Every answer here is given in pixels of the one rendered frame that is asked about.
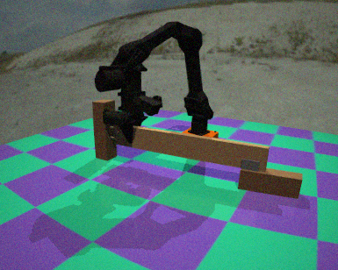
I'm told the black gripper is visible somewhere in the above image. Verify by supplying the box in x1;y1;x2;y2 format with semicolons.
103;88;148;144

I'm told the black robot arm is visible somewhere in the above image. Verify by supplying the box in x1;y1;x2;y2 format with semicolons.
95;21;214;136

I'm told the long wooden rail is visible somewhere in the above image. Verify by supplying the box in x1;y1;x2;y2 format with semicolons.
115;125;270;172

